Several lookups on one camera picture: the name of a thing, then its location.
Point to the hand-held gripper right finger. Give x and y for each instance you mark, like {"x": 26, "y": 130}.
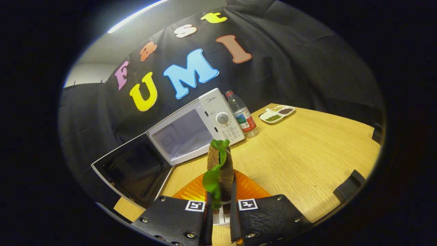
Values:
{"x": 266, "y": 218}

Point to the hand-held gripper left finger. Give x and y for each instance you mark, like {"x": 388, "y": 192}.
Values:
{"x": 177, "y": 218}

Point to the brown bread lettuce sandwich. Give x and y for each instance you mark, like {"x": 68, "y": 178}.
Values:
{"x": 223, "y": 171}

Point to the white microwave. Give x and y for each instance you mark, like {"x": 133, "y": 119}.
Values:
{"x": 227, "y": 128}

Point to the small white tray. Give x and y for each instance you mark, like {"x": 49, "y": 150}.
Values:
{"x": 221, "y": 217}

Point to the black table clamp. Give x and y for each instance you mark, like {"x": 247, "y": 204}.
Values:
{"x": 349, "y": 186}
{"x": 377, "y": 134}

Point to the white divided dish of beans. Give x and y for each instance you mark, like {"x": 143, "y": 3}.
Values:
{"x": 276, "y": 114}

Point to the clear plastic water bottle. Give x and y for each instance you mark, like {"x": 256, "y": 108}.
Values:
{"x": 243, "y": 114}

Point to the ceiling light panel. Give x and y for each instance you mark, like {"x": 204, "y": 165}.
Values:
{"x": 136, "y": 15}

